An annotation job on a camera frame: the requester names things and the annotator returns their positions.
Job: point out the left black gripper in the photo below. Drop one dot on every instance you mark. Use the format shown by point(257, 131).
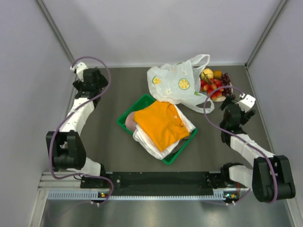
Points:
point(102, 82)

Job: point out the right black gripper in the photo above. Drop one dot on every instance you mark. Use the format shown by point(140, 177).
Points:
point(246, 116)

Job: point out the dark red grape bunch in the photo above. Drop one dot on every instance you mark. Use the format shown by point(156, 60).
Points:
point(225, 80)

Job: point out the red cherry bunch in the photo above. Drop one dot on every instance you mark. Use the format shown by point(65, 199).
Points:
point(209, 87)

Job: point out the white printed plastic bag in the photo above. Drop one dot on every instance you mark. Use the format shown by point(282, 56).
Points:
point(180, 84)

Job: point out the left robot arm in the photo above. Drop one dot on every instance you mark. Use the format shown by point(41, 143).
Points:
point(65, 148)

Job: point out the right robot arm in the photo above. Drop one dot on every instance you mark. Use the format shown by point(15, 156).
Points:
point(270, 177)

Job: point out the round pastel plate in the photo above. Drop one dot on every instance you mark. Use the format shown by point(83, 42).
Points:
point(221, 94)

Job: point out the orange fruit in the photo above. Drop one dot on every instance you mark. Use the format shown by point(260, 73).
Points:
point(217, 74)

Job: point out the yellow pear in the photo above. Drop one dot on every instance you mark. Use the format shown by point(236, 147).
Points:
point(207, 74)

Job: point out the pink garment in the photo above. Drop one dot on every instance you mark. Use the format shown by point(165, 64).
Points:
point(130, 123)

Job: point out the green plastic tray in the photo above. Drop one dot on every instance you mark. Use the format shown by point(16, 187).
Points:
point(169, 155)

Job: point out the white folded clothes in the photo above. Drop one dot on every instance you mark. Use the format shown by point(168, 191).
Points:
point(162, 130)

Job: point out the orange t-shirt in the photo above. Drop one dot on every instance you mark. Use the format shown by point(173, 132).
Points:
point(162, 123)

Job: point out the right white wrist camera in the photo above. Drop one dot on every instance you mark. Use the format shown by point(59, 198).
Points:
point(246, 102)

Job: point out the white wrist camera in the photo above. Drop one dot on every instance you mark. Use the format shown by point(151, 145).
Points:
point(78, 69)
point(246, 102)

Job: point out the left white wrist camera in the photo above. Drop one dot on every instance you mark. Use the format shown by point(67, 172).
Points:
point(78, 69)

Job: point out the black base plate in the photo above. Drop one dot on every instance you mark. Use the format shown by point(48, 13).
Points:
point(168, 183)

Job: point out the aluminium frame rail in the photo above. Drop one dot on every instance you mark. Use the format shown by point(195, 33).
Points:
point(95, 189)

